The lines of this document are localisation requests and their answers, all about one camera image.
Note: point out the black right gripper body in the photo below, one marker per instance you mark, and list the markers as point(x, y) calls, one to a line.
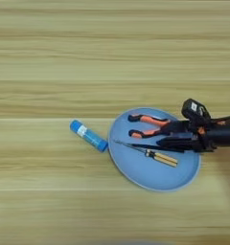
point(220, 134)

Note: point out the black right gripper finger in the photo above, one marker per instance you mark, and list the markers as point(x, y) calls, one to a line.
point(179, 126)
point(180, 141)

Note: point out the orange and black pliers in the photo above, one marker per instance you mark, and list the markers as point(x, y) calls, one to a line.
point(150, 120)

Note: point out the black box with white label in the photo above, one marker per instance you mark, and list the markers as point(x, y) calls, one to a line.
point(195, 111)

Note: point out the round blue plate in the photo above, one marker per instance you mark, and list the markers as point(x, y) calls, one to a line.
point(152, 175)

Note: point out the blue glue stick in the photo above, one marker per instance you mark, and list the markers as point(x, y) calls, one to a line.
point(88, 135)

